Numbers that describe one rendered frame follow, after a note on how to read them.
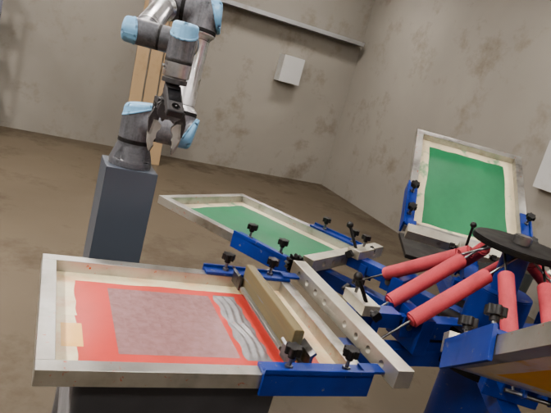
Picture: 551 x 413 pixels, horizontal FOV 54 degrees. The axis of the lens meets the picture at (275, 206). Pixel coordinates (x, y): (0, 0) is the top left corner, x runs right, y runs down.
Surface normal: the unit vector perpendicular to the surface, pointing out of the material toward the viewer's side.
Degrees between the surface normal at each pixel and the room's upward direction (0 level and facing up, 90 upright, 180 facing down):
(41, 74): 90
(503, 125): 90
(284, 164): 90
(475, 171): 32
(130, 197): 90
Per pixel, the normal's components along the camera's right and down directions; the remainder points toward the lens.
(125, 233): 0.36, 0.32
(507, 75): -0.90, -0.14
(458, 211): 0.14, -0.69
